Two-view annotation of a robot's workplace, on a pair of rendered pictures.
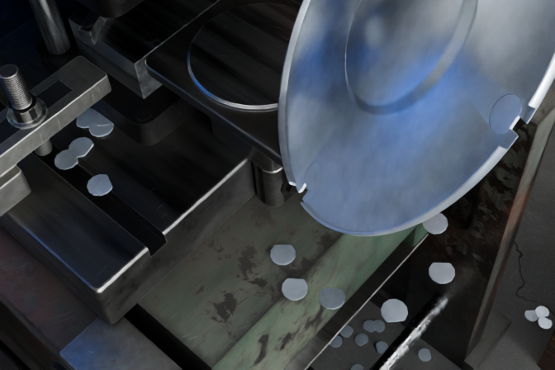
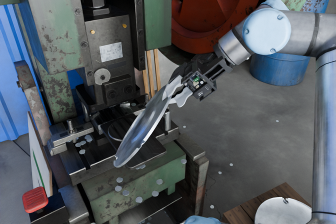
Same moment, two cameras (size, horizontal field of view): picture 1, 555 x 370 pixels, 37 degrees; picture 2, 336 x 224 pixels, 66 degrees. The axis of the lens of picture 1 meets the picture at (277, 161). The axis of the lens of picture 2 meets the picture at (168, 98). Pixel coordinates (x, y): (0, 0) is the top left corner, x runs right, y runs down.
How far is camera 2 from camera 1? 0.35 m
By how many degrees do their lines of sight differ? 21
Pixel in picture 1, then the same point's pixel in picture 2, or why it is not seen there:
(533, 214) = (228, 206)
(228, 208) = (111, 165)
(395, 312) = (139, 200)
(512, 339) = not seen: outside the picture
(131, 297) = (79, 180)
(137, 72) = (98, 127)
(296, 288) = (118, 188)
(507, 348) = not seen: outside the picture
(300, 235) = (125, 176)
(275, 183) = not seen: hidden behind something
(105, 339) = (69, 189)
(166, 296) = (88, 182)
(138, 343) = (76, 192)
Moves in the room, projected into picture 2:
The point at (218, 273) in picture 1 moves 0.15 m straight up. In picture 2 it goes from (102, 180) to (96, 149)
